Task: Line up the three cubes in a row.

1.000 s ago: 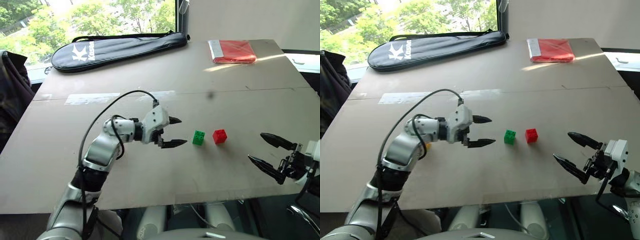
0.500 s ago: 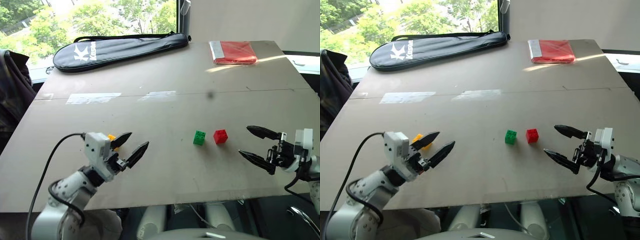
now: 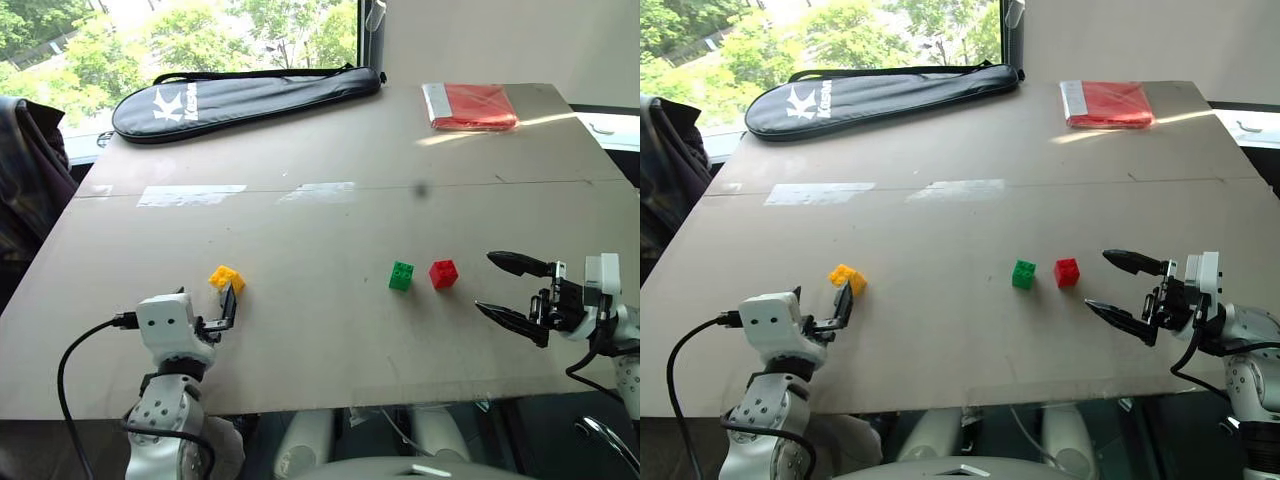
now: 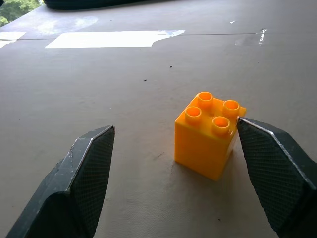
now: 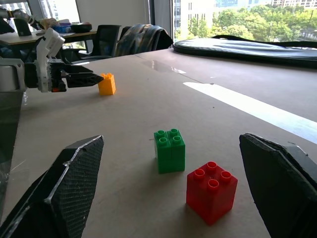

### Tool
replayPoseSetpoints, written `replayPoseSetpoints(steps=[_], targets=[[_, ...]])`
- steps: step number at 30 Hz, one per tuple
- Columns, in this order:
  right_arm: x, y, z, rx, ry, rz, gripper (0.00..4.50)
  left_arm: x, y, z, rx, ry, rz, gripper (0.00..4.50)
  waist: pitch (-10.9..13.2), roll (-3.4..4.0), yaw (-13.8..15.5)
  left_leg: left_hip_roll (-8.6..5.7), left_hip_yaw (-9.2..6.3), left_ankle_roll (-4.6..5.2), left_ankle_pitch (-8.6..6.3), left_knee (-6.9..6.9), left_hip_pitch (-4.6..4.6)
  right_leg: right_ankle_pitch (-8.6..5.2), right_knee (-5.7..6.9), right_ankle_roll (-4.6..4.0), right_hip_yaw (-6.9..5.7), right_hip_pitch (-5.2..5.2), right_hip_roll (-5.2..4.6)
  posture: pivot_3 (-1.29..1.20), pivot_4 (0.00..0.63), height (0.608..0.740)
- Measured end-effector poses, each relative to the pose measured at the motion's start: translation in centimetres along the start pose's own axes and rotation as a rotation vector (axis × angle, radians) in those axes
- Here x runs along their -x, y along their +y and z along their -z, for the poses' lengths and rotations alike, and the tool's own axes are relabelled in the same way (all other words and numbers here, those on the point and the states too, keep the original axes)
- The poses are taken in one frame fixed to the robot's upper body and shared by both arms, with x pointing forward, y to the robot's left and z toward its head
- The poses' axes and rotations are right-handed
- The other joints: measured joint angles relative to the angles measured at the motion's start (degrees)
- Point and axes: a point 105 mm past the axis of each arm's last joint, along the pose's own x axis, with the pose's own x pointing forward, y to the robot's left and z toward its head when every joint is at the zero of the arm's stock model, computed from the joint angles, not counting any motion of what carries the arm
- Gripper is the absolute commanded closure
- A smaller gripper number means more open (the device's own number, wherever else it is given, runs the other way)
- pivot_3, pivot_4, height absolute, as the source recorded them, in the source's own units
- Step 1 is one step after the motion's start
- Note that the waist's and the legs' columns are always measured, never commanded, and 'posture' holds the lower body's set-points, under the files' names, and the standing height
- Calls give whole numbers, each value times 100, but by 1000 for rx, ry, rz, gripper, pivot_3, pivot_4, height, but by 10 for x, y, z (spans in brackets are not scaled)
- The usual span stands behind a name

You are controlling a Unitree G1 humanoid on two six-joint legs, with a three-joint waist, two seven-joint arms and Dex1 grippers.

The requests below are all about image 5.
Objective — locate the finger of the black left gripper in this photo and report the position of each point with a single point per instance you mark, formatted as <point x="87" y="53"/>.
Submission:
<point x="84" y="79"/>
<point x="78" y="69"/>

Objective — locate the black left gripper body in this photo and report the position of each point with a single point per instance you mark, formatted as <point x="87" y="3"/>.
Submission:
<point x="57" y="74"/>

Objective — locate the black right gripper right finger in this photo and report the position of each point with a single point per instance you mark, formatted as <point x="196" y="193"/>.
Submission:
<point x="277" y="183"/>

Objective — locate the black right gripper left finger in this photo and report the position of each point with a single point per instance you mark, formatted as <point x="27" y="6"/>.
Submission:
<point x="69" y="183"/>

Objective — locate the orange studded building cube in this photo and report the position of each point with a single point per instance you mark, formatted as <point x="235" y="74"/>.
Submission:
<point x="107" y="85"/>

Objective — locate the black office chair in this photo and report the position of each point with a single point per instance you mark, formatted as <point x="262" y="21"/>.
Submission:
<point x="107" y="41"/>

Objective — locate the black pouch on desk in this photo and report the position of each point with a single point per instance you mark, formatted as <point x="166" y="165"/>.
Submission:
<point x="81" y="26"/>

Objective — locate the blue box on desk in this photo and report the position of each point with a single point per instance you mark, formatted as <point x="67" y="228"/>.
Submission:
<point x="63" y="27"/>

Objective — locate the wooden background desk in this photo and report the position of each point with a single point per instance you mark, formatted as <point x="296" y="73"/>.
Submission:
<point x="29" y="37"/>

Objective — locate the black box on desk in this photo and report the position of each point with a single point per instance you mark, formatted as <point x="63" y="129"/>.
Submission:
<point x="22" y="26"/>

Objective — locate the red studded building cube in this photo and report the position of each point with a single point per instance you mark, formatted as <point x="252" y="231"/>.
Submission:
<point x="210" y="198"/>

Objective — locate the chair draped with dark jacket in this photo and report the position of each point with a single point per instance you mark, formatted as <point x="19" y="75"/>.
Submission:
<point x="142" y="39"/>

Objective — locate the grey tube with yellow band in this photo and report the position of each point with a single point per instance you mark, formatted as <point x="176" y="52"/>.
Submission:
<point x="17" y="15"/>

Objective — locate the green studded building cube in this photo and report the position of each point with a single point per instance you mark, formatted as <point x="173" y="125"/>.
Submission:
<point x="171" y="156"/>

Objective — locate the flat black padded bag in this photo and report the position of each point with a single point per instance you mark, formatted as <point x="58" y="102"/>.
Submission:
<point x="247" y="50"/>

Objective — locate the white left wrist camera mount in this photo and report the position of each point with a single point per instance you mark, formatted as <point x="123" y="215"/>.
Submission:
<point x="45" y="49"/>

